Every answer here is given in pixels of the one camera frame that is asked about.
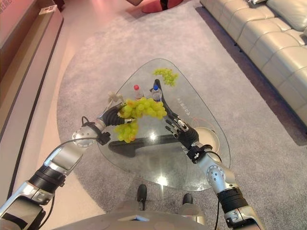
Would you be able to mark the robot dark foot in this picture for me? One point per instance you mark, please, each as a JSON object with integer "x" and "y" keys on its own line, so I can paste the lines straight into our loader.
{"x": 187, "y": 198}
{"x": 141, "y": 191}

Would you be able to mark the red-capped plastic bottle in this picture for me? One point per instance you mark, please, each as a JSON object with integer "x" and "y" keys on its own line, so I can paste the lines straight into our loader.
{"x": 138, "y": 92}

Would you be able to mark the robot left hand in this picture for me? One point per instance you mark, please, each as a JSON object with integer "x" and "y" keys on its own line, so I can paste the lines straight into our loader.
{"x": 114, "y": 118}

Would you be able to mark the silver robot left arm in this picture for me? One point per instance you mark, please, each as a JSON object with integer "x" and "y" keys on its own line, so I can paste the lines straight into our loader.
{"x": 64, "y": 157}

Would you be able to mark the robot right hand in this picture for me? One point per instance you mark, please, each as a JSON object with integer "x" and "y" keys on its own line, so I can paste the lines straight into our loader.
{"x": 189, "y": 135}

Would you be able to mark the long low media cabinet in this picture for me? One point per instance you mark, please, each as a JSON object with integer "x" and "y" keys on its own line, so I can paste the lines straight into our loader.
{"x": 21, "y": 52}

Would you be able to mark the small green grape bunch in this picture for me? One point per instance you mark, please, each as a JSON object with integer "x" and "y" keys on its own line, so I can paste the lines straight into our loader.
{"x": 169, "y": 76}

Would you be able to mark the silver robot torso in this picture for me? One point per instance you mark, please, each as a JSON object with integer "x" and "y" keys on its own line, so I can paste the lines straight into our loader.
{"x": 129, "y": 218}

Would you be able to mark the red round pouf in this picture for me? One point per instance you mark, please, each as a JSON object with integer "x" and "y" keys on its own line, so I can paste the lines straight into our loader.
{"x": 153, "y": 6}

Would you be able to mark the glass coffee table top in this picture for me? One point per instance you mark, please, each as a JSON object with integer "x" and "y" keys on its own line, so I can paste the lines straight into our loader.
{"x": 153, "y": 167}

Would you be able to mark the blue-capped water bottle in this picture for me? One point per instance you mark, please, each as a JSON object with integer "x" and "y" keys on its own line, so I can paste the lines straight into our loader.
{"x": 156, "y": 94}

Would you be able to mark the large green grape bunch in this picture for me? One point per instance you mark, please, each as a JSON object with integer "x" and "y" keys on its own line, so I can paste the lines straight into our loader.
{"x": 148, "y": 107}

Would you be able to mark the beige sofa cushion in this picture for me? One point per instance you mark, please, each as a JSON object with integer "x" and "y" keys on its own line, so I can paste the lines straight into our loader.
{"x": 290, "y": 12}

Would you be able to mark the grey carpet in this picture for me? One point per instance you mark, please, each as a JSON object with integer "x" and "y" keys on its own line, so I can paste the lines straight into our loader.
{"x": 115, "y": 48}

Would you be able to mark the robot right dark foot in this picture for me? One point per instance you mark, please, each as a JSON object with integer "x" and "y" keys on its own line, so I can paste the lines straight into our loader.
{"x": 187, "y": 198}

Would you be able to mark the beige leather sofa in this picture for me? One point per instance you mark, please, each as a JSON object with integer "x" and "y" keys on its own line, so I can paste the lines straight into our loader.
{"x": 266, "y": 43}

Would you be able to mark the black curved table base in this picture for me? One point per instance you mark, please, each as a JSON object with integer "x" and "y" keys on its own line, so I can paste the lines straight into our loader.
{"x": 148, "y": 141}

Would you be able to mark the white printed card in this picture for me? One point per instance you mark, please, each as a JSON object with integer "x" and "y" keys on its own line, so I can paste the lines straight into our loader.
{"x": 48, "y": 10}

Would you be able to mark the robot left dark foot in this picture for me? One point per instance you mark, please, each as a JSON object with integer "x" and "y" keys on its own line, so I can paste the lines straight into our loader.
{"x": 141, "y": 191}

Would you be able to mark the cream round plate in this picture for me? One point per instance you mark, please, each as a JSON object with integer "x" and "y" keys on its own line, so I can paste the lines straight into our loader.
{"x": 206, "y": 139}

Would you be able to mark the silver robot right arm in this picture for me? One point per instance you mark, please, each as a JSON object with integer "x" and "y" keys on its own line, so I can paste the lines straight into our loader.
{"x": 220, "y": 177}

